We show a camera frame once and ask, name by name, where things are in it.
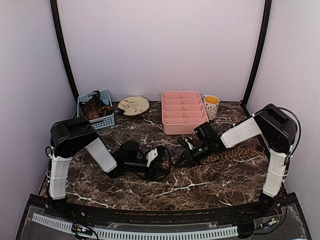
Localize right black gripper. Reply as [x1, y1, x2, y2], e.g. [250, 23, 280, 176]
[175, 140, 212, 168]

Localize brown floral tie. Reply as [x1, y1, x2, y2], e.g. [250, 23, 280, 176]
[201, 144, 266, 165]

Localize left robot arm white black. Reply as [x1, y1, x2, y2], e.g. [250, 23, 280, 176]
[45, 116, 172, 218]

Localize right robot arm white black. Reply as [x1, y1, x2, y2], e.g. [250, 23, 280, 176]
[175, 103, 302, 198]

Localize dark brown ties in basket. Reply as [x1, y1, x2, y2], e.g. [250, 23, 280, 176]
[83, 90, 114, 120]

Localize pink divided organizer tray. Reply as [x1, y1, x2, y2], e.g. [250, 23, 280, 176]
[161, 91, 209, 135]

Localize white mug yellow inside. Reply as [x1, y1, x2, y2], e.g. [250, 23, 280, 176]
[203, 95, 220, 121]

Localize round floral plate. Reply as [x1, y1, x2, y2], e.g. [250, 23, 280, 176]
[117, 96, 150, 117]

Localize small green circuit board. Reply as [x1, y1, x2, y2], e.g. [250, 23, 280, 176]
[71, 224, 93, 236]

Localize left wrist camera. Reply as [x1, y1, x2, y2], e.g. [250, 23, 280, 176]
[116, 140, 172, 169]

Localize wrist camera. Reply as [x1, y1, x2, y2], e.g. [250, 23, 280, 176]
[116, 140, 172, 169]
[178, 137, 196, 151]

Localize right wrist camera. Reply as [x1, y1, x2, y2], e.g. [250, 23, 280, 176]
[178, 137, 196, 151]

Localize grey slotted cable duct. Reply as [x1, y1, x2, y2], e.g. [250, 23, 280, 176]
[31, 213, 239, 240]

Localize black front rail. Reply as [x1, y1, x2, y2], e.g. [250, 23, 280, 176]
[47, 199, 273, 224]

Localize right black frame post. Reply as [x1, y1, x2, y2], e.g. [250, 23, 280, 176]
[241, 0, 272, 108]

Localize black frame post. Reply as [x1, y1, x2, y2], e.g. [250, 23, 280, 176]
[49, 0, 79, 102]
[241, 0, 272, 108]

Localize left black frame post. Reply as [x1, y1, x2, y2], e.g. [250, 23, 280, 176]
[49, 0, 79, 102]

